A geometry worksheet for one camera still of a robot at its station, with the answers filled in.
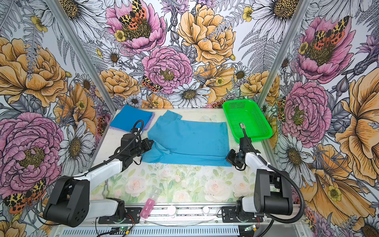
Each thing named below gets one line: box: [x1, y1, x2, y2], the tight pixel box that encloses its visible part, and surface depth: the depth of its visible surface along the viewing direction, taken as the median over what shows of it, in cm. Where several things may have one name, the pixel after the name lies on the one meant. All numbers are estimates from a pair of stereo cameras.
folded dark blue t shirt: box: [109, 104, 153, 132], surface depth 117 cm
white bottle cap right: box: [202, 205, 210, 217], surface depth 73 cm
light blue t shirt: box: [141, 110, 232, 167], surface depth 106 cm
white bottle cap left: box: [167, 204, 177, 219], surface depth 71 cm
